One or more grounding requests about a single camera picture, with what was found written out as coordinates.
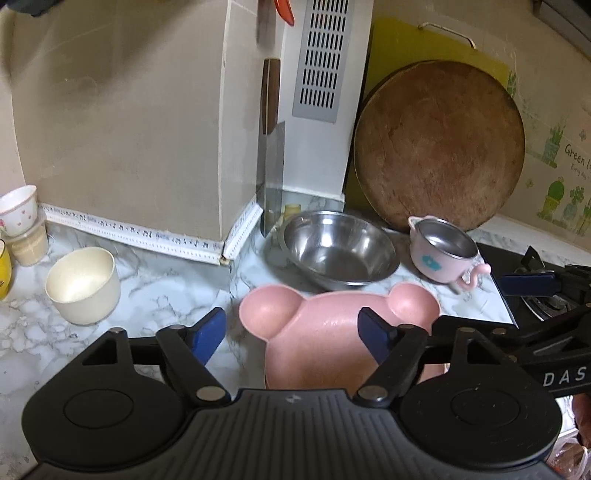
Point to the white bowl with hearts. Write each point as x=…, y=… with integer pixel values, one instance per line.
x=18, y=207

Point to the pink cup with steel liner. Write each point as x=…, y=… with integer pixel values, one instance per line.
x=438, y=258

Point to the orange-red spatula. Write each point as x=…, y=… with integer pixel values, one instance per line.
x=285, y=11

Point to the stainless steel bowl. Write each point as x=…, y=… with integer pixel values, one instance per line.
x=339, y=249

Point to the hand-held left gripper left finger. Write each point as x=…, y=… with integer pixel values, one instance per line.
x=207, y=334

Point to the pale yellow chunk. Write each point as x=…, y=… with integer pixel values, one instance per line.
x=292, y=211

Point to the black gas stove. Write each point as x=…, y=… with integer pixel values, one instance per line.
x=508, y=267

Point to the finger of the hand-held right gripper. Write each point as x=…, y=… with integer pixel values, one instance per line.
x=512, y=339
x=528, y=284

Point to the cream bowl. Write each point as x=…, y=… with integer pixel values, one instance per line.
x=85, y=286

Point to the pink bear-shaped plate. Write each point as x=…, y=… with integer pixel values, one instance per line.
x=318, y=341

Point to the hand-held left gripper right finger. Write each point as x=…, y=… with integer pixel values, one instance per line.
x=376, y=337

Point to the music note trim strip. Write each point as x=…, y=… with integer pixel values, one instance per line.
x=138, y=233

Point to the green plant wall sticker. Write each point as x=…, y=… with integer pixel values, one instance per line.
x=558, y=184

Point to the yellow bowl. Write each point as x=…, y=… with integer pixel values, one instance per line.
x=4, y=272

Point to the yellow plastic cutting board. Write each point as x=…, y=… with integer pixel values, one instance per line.
x=385, y=46

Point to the round wooden cutting board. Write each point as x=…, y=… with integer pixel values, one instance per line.
x=438, y=147

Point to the plastic bag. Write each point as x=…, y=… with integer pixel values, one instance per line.
x=570, y=459

